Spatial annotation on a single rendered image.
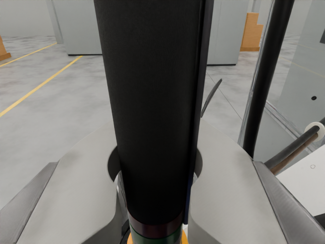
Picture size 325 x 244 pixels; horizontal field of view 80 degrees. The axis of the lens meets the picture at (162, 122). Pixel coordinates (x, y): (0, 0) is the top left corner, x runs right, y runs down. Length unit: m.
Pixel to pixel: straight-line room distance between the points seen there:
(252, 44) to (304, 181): 7.99
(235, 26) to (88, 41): 4.63
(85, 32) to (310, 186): 7.32
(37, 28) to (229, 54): 10.88
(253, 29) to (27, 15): 11.34
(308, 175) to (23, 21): 14.08
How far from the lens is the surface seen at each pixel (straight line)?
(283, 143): 1.30
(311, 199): 0.53
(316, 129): 0.37
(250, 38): 8.34
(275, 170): 0.28
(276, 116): 1.33
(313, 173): 0.55
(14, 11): 14.31
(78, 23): 7.53
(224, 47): 5.94
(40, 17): 13.69
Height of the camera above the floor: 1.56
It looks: 31 degrees down
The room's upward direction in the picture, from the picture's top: straight up
